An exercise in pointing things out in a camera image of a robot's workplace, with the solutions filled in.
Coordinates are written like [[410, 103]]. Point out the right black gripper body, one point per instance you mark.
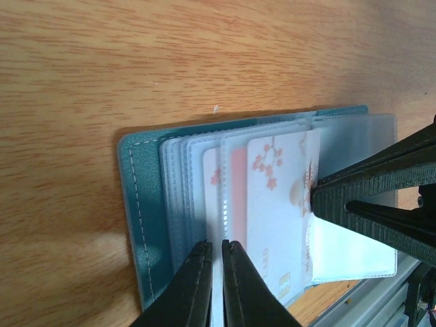
[[420, 300]]

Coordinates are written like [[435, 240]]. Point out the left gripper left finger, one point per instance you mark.
[[187, 299]]

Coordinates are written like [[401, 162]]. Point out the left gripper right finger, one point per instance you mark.
[[247, 299]]

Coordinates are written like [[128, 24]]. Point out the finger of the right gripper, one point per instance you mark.
[[409, 231], [408, 163]]

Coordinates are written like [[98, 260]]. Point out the blue card holder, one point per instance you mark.
[[177, 186]]

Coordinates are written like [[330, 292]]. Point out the red card in holder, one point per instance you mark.
[[239, 195]]

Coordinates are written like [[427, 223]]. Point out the front aluminium rail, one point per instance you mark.
[[373, 302]]

